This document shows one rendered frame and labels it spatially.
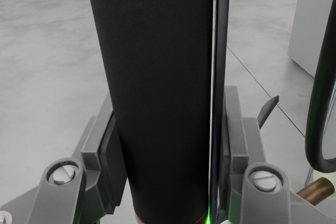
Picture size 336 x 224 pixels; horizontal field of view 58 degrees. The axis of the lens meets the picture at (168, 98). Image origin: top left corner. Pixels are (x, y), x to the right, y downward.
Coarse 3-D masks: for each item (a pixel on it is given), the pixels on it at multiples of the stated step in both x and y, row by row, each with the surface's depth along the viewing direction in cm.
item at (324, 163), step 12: (324, 36) 14; (324, 48) 14; (324, 60) 14; (324, 72) 15; (324, 84) 15; (312, 96) 16; (324, 96) 15; (312, 108) 16; (324, 108) 16; (312, 120) 17; (324, 120) 16; (312, 132) 17; (312, 144) 18; (312, 156) 18; (324, 168) 20
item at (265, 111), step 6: (276, 96) 46; (270, 102) 48; (276, 102) 45; (264, 108) 50; (270, 108) 46; (258, 114) 55; (264, 114) 47; (258, 120) 49; (264, 120) 45; (216, 216) 46; (222, 216) 49; (216, 222) 46
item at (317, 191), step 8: (312, 184) 23; (320, 184) 22; (328, 184) 23; (296, 192) 22; (304, 192) 22; (312, 192) 22; (320, 192) 22; (328, 192) 22; (312, 200) 22; (320, 200) 22
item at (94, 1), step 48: (96, 0) 7; (144, 0) 7; (192, 0) 7; (144, 48) 7; (192, 48) 8; (144, 96) 8; (192, 96) 9; (144, 144) 9; (192, 144) 10; (144, 192) 11; (192, 192) 11
